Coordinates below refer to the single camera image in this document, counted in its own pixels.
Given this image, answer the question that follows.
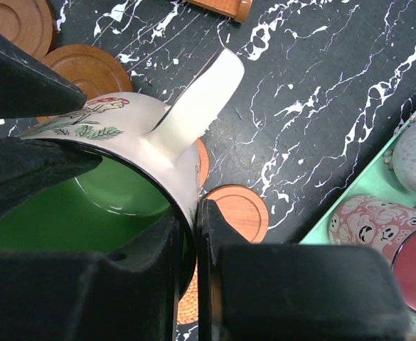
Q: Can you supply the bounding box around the green inside mug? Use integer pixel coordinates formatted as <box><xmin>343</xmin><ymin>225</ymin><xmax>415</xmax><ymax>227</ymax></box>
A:
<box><xmin>0</xmin><ymin>48</ymin><xmax>245</xmax><ymax>291</ymax></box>

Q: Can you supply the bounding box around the light wood coaster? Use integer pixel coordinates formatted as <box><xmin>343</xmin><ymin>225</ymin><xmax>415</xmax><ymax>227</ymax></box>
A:
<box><xmin>206</xmin><ymin>185</ymin><xmax>270</xmax><ymax>244</ymax></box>
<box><xmin>196</xmin><ymin>139</ymin><xmax>210</xmax><ymax>188</ymax></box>

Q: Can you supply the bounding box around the woven rattan coaster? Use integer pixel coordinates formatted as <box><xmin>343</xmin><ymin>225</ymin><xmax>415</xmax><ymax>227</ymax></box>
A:
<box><xmin>177</xmin><ymin>267</ymin><xmax>198</xmax><ymax>325</ymax></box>

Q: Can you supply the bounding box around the pink halloween mug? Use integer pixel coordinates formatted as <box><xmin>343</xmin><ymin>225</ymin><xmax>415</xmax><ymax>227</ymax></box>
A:
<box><xmin>328</xmin><ymin>195</ymin><xmax>416</xmax><ymax>312</ymax></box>

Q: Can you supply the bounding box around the green floral tray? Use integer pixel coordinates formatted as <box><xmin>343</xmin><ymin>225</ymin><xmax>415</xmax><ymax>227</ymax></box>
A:
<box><xmin>300</xmin><ymin>110</ymin><xmax>416</xmax><ymax>244</ymax></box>

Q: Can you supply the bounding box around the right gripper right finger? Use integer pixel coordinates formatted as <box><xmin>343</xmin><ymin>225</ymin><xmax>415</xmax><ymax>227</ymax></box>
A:
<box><xmin>196</xmin><ymin>199</ymin><xmax>410</xmax><ymax>340</ymax></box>

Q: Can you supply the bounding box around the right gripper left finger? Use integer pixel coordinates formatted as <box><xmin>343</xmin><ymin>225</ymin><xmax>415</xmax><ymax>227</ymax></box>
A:
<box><xmin>0</xmin><ymin>138</ymin><xmax>179</xmax><ymax>340</ymax></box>

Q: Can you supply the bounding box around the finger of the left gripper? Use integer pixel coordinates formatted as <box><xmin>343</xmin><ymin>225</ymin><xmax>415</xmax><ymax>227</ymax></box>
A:
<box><xmin>0</xmin><ymin>34</ymin><xmax>87</xmax><ymax>119</ymax></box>

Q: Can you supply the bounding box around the orange wooden shelf rack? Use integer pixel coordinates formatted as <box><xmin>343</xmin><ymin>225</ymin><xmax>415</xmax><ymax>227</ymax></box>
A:
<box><xmin>186</xmin><ymin>0</ymin><xmax>253</xmax><ymax>23</ymax></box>

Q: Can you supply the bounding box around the orange ringed wooden saucer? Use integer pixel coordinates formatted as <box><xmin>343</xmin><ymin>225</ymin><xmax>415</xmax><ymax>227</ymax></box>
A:
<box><xmin>0</xmin><ymin>0</ymin><xmax>57</xmax><ymax>60</ymax></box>

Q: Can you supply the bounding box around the brown ringed wooden saucer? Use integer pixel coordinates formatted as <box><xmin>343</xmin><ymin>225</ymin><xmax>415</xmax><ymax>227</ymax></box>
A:
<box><xmin>36</xmin><ymin>44</ymin><xmax>134</xmax><ymax>124</ymax></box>

